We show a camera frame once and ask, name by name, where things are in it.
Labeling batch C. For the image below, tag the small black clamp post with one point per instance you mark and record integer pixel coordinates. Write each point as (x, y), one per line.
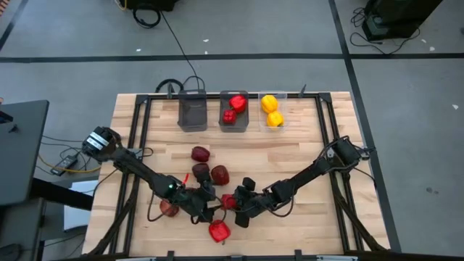
(302, 90)
(170, 92)

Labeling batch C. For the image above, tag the dark red apple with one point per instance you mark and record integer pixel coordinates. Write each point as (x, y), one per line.
(198, 167)
(220, 175)
(200, 153)

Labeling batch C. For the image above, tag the small red bell pepper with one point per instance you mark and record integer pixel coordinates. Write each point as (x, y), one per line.
(229, 116)

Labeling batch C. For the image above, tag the wrinkled red bell pepper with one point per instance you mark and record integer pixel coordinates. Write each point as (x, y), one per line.
(228, 202)

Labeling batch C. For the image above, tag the black equipment cabinet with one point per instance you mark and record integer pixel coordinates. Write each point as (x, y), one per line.
(398, 14)

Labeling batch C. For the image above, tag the yellow bell pepper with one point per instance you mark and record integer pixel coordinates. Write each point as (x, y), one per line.
(269, 104)
(275, 119)

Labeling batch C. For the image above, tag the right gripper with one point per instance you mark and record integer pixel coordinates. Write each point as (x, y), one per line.
(253, 203)

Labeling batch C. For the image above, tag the light gray plastic basket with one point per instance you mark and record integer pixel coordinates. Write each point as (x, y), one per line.
(192, 112)

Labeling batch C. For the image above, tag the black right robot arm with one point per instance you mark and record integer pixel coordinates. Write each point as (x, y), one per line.
(308, 174)

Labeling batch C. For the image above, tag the black box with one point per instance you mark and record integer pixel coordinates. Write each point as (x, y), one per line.
(152, 3)

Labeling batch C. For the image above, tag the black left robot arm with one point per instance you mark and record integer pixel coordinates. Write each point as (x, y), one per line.
(145, 172)

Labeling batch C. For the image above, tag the large red bell pepper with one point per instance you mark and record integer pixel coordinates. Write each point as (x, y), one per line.
(219, 231)

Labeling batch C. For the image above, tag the middle clear bin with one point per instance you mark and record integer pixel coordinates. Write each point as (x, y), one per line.
(243, 121)

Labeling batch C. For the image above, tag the clear plastic basket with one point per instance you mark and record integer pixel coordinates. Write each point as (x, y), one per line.
(261, 121)

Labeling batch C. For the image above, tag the black aluminium table frame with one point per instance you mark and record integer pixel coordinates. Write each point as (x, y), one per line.
(141, 99)

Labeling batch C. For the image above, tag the dark gray desk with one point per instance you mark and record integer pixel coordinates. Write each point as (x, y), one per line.
(21, 152)

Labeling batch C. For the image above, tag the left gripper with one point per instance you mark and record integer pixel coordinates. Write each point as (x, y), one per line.
(195, 201)

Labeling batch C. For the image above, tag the black desk base beam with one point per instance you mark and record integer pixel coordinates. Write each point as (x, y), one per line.
(61, 194)

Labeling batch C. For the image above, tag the yellow and red apple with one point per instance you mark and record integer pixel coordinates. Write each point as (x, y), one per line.
(169, 211)

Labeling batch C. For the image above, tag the black power adapter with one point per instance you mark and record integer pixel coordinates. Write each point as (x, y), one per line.
(64, 165)

